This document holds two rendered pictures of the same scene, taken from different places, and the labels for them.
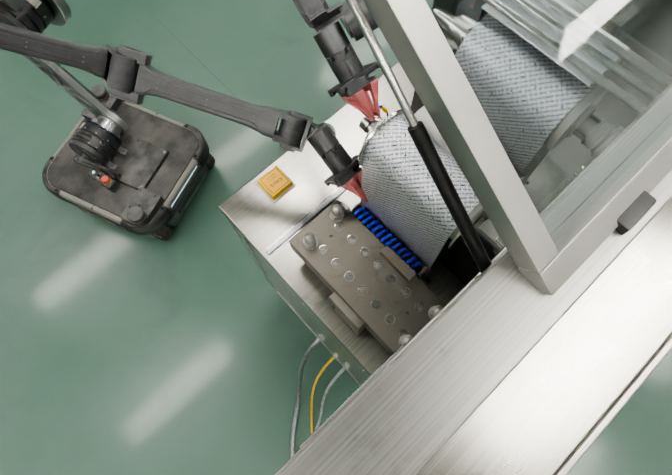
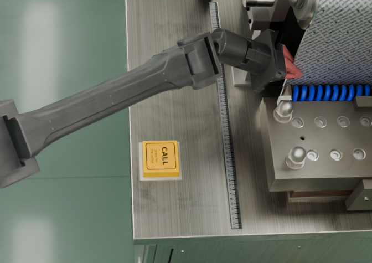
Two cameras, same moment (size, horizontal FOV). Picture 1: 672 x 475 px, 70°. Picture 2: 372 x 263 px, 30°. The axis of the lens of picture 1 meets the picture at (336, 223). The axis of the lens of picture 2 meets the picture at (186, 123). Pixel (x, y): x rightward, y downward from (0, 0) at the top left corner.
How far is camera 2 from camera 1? 0.74 m
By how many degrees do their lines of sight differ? 27
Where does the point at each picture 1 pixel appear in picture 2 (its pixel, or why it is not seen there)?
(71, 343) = not seen: outside the picture
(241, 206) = (155, 214)
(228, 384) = not seen: outside the picture
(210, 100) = (114, 93)
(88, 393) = not seen: outside the picture
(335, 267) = (340, 158)
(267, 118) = (176, 65)
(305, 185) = (187, 134)
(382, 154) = not seen: outside the picture
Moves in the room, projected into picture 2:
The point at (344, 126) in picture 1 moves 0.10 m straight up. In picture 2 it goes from (151, 49) to (153, 21)
